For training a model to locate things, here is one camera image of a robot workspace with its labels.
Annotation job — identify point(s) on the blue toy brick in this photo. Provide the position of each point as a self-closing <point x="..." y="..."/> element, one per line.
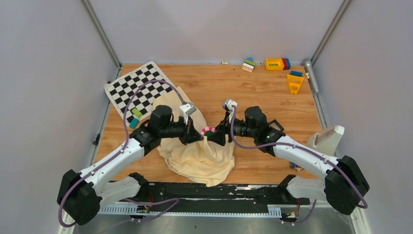
<point x="296" y="73"/>

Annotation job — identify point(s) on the black framed magnifier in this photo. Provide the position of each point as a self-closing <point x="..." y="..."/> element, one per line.
<point x="274" y="124"/>

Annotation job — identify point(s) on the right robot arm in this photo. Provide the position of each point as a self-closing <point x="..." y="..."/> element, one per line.
<point x="339" y="181"/>

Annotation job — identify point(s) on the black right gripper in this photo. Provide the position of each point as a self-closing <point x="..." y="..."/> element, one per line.
<point x="223" y="128"/>

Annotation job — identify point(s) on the white toy brick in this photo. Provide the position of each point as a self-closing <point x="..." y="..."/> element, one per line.
<point x="248" y="67"/>

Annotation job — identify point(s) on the pink flower brooch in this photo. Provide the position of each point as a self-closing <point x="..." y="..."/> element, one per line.
<point x="207" y="131"/>

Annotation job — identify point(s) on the lime green block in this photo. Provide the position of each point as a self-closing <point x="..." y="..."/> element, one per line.
<point x="136" y="113"/>

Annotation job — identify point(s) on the teal block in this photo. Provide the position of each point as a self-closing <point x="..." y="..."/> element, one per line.
<point x="134" y="123"/>

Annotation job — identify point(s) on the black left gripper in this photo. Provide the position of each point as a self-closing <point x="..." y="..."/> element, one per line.
<point x="190" y="134"/>

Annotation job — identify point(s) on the green blue brick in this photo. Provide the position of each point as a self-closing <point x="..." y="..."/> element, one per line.
<point x="250" y="61"/>

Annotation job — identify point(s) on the yellow toy bin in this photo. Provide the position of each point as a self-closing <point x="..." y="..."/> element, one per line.
<point x="274" y="64"/>

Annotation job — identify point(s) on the cream yellow garment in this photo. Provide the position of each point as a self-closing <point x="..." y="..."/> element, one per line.
<point x="202" y="161"/>

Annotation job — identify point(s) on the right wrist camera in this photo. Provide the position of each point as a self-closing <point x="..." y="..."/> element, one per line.
<point x="230" y="107"/>

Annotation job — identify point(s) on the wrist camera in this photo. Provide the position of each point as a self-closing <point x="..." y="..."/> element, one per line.
<point x="230" y="107"/>
<point x="186" y="110"/>

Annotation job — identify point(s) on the colourful toy car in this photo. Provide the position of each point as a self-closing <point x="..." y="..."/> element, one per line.
<point x="295" y="166"/>

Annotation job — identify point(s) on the black white chessboard mat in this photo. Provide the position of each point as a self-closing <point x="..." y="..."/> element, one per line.
<point x="138" y="89"/>

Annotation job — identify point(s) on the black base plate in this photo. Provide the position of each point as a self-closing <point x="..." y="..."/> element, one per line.
<point x="223" y="198"/>

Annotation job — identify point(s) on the yellow toy frame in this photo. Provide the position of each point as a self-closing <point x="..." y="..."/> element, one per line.
<point x="294" y="83"/>

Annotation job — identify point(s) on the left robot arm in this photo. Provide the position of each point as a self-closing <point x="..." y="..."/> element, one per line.
<point x="83" y="194"/>

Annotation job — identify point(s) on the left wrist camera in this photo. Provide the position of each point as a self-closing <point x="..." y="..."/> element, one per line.
<point x="186" y="110"/>

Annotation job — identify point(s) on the grey metal cylinder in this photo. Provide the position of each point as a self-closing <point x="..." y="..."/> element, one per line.
<point x="311" y="74"/>

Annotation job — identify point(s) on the red blue brick stack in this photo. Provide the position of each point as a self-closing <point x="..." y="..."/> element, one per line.
<point x="286" y="64"/>

